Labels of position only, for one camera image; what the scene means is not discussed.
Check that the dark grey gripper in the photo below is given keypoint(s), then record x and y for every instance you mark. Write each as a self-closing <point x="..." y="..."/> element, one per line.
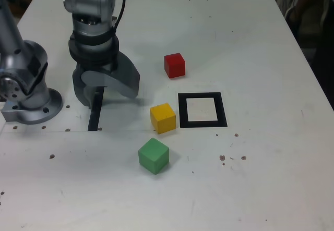
<point x="96" y="67"/>

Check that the yellow cube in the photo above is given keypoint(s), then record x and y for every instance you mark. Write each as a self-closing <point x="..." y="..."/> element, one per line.
<point x="163" y="119"/>

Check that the red cube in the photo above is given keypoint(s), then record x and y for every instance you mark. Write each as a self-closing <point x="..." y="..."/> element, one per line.
<point x="174" y="65"/>

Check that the green cube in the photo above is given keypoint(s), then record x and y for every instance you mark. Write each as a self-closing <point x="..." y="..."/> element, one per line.
<point x="153" y="156"/>

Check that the black tape square outline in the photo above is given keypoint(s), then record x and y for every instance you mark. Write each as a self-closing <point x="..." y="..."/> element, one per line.
<point x="199" y="95"/>

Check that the black tape strip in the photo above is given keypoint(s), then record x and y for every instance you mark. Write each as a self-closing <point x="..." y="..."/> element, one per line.
<point x="94" y="121"/>

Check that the pale curved furniture part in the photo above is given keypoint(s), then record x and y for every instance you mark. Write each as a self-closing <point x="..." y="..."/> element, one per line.
<point x="320" y="14"/>

